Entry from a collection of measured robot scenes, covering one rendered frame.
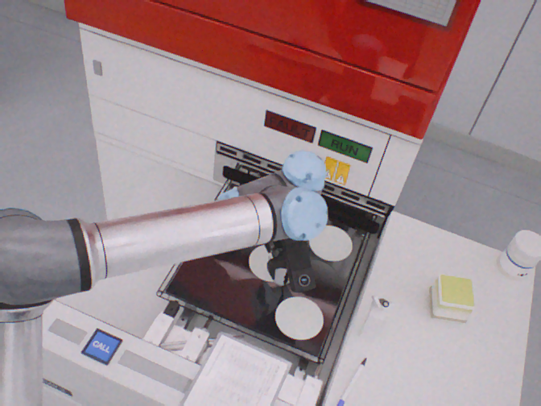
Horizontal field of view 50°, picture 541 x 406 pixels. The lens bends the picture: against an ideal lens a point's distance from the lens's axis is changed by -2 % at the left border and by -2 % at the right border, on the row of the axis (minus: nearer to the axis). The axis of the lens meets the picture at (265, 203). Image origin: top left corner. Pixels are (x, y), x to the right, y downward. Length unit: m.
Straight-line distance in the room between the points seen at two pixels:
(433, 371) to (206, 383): 0.43
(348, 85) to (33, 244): 0.66
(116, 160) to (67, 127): 1.27
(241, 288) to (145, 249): 0.53
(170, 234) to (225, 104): 0.63
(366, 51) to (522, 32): 1.74
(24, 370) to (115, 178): 0.94
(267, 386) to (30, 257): 0.53
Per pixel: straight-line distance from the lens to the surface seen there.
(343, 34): 1.09
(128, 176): 1.72
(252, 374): 1.11
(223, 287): 1.28
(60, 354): 1.16
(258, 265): 1.31
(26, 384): 0.93
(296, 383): 1.21
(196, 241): 0.80
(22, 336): 0.91
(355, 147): 1.30
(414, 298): 1.27
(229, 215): 0.82
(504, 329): 1.32
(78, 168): 2.75
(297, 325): 1.25
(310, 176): 1.00
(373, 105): 1.16
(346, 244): 1.39
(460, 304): 1.22
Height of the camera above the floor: 1.98
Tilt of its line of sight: 49 degrees down
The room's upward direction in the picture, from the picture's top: 10 degrees clockwise
